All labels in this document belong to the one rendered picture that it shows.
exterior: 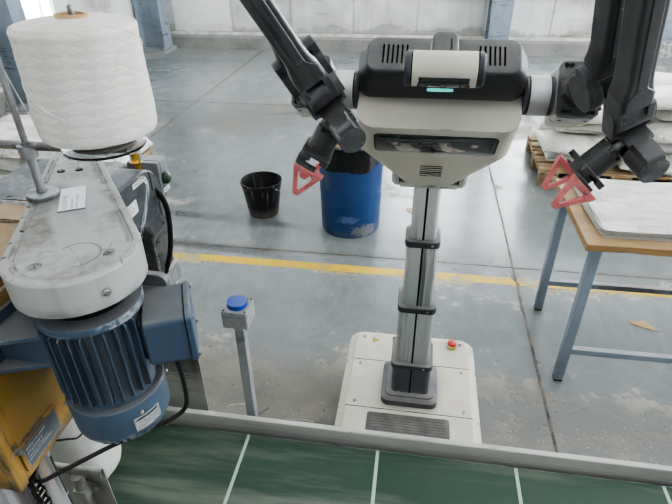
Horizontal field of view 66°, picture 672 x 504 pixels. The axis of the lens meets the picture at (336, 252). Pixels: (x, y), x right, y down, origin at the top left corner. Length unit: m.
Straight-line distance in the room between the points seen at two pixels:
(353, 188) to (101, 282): 2.67
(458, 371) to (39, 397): 1.59
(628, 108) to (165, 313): 0.86
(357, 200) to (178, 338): 2.61
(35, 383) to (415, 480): 1.12
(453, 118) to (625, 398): 1.76
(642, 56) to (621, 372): 2.01
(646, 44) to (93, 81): 0.82
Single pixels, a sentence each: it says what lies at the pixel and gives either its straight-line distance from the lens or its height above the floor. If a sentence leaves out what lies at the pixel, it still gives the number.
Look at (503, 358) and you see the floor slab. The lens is 2.70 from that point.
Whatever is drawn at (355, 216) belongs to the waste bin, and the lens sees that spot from 3.40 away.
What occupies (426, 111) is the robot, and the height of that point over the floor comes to 1.41.
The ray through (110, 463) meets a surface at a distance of 1.77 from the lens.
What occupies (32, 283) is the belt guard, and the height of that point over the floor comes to 1.42.
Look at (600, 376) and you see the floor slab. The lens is 2.77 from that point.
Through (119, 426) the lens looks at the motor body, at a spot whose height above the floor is 1.14.
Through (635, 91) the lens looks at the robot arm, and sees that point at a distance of 1.08.
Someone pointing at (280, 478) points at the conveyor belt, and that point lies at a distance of 1.72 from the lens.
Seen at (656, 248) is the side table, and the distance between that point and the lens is 2.28.
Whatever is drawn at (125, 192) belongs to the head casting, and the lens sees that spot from 1.16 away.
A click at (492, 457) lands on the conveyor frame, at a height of 0.38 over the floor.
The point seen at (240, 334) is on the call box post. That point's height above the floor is 0.74.
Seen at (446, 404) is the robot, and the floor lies 0.26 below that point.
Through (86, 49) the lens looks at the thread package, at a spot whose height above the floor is 1.66.
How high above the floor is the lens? 1.79
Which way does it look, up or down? 32 degrees down
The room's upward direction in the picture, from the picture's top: 1 degrees counter-clockwise
